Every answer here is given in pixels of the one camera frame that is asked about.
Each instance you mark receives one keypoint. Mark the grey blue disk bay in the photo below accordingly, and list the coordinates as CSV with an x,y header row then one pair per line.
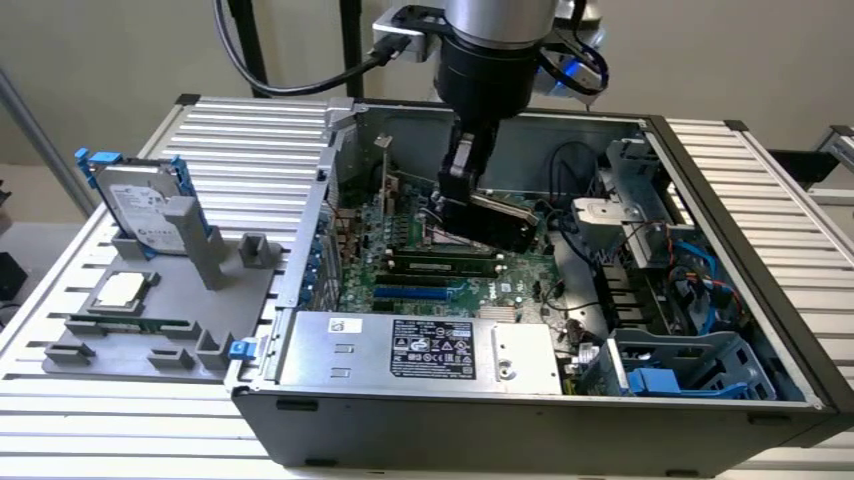
x,y
695,350

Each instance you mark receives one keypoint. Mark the green graphics card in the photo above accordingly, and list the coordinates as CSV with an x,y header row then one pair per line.
x,y
495,230

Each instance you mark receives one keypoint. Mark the blue expansion slot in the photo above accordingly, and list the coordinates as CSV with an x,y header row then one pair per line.
x,y
410,292

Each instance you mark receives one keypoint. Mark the silver power supply unit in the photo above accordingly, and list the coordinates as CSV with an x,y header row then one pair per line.
x,y
374,350

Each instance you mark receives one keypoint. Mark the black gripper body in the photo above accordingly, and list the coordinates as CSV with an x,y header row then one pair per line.
x,y
488,80

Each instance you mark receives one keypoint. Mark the CPU socket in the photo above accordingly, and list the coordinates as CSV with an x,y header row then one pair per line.
x,y
430,240

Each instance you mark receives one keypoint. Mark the black box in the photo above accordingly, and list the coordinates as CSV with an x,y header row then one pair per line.
x,y
10,277

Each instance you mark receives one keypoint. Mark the black expansion slot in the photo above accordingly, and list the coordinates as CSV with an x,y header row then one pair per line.
x,y
410,280

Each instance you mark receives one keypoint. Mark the hard disk with blue bracket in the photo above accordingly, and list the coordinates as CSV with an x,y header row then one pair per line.
x,y
137,205

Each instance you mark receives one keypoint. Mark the black open PC case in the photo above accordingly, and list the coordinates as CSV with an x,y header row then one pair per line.
x,y
468,430

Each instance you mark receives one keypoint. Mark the grey parts rack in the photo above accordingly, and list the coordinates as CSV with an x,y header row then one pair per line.
x,y
168,280

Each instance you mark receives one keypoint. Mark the grey aluminium frame bar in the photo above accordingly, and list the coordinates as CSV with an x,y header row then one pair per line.
x,y
41,140

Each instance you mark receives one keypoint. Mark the metal drive cage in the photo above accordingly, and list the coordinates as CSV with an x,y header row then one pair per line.
x,y
635,170

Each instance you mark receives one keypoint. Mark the black installed RAM stick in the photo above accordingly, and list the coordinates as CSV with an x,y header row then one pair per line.
x,y
441,264

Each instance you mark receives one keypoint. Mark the blue case latch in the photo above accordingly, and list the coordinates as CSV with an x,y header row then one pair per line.
x,y
242,350

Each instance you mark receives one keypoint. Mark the silver CPU chip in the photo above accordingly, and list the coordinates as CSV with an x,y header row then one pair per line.
x,y
122,294

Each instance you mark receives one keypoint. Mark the green motherboard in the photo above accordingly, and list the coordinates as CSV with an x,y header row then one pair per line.
x,y
521,280

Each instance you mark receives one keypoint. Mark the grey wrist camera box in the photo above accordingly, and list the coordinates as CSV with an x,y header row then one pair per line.
x,y
417,47

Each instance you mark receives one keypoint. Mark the green RAM stick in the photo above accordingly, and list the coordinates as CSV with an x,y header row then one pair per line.
x,y
134,324

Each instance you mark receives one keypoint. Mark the black stand pole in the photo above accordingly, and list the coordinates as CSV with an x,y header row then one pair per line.
x,y
352,30
254,30

